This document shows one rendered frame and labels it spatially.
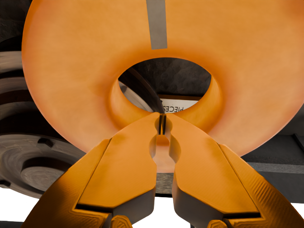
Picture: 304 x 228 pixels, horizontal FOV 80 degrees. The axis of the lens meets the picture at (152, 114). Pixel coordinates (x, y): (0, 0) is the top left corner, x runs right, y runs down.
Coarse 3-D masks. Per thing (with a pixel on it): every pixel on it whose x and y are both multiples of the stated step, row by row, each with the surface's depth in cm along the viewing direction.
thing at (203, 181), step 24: (168, 120) 12; (192, 144) 9; (216, 144) 10; (192, 168) 8; (216, 168) 8; (192, 192) 7; (216, 192) 7; (240, 192) 7; (192, 216) 7; (216, 216) 6; (240, 216) 6
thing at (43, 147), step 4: (40, 140) 29; (44, 140) 29; (40, 144) 29; (44, 144) 29; (48, 144) 29; (52, 144) 29; (40, 148) 29; (44, 148) 29; (48, 148) 29; (0, 184) 39; (4, 184) 39; (8, 184) 40; (4, 188) 40; (8, 188) 40
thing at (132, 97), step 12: (12, 48) 29; (0, 60) 29; (12, 60) 29; (0, 72) 31; (120, 84) 31; (132, 84) 35; (132, 96) 33; (144, 96) 37; (144, 108) 35; (156, 108) 41
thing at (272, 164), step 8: (248, 160) 503; (256, 160) 504; (264, 160) 505; (272, 160) 506; (280, 160) 507; (288, 160) 509; (296, 160) 510; (256, 168) 518; (264, 168) 516; (272, 168) 515; (280, 168) 513; (288, 168) 512; (296, 168) 510
